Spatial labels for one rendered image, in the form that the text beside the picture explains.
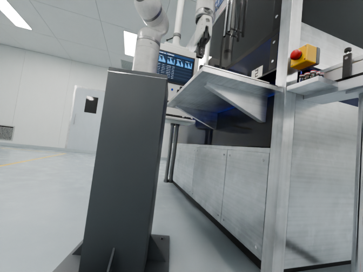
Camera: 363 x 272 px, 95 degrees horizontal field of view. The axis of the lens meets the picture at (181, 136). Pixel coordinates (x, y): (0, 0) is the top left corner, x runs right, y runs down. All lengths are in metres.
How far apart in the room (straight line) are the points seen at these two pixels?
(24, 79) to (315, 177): 7.09
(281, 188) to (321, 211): 0.27
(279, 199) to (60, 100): 6.39
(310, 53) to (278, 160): 0.45
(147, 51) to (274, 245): 1.02
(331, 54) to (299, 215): 0.81
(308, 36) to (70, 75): 6.37
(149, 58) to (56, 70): 6.11
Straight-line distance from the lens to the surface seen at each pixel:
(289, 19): 1.07
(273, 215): 0.89
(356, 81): 0.88
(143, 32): 0.94
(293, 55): 0.89
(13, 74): 7.25
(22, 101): 6.96
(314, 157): 1.01
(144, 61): 0.86
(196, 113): 1.28
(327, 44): 1.20
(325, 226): 1.14
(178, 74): 1.77
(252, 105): 0.89
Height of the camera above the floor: 0.56
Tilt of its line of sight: 4 degrees up
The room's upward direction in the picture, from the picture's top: 7 degrees clockwise
